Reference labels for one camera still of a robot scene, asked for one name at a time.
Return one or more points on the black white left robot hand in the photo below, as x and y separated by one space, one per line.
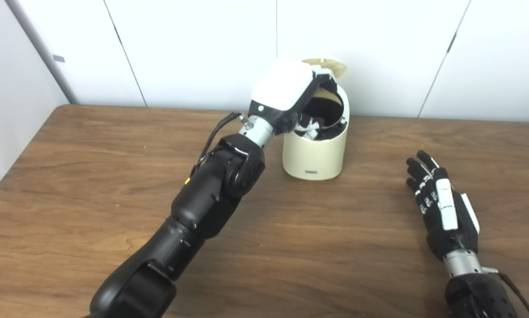
282 84

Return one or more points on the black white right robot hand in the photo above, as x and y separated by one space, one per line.
456 234

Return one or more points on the round cream bin lid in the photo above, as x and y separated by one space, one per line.
338 67

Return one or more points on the cream-colored desktop bin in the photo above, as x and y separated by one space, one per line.
313 157

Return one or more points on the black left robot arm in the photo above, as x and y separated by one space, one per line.
202 203

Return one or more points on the small gray wall tag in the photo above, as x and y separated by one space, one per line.
58 58

